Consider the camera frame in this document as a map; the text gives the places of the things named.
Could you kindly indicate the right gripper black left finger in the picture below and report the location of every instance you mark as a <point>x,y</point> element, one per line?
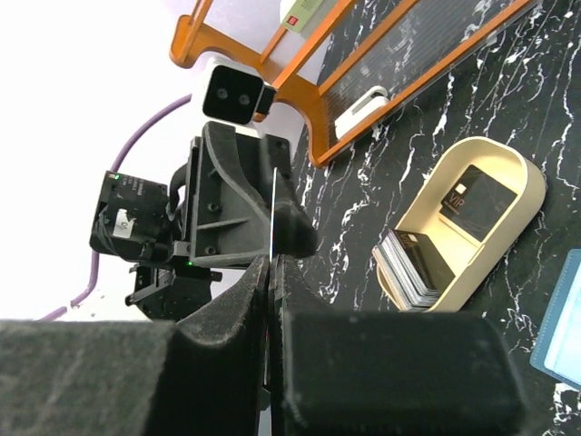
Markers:
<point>200,376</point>

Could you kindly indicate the blue leather card holder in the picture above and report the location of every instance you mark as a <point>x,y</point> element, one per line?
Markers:
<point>557,349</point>

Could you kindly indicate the stack of cards in tray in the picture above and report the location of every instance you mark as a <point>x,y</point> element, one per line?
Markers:
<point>413,270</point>

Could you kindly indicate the orange wooden three-tier rack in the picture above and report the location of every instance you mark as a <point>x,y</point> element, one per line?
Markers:
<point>408,49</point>

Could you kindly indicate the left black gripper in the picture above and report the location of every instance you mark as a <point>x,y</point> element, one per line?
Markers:
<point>210,217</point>

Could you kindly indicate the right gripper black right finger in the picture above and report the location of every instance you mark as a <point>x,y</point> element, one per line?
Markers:
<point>337,372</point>

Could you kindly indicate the white card on rack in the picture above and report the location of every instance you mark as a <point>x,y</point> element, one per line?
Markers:
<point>375,98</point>

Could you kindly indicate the green and white small box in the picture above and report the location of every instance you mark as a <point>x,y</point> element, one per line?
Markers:
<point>303,17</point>

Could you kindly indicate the thin card edge-on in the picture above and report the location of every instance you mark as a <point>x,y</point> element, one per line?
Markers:
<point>272,221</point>

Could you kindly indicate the black VIP card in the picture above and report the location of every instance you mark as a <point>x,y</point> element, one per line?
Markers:
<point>476,202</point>

